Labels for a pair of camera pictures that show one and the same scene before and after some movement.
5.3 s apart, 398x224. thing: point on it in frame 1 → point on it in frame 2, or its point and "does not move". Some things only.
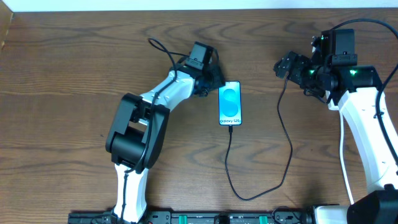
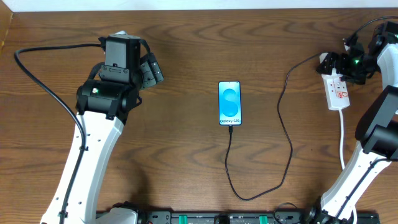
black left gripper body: [214, 78] → [152, 71]
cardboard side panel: [6, 16] does not move
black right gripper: [292, 68] → [337, 62]
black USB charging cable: [227, 177] does not move
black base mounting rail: [279, 216] does not move
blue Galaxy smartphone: [230, 104] does not move
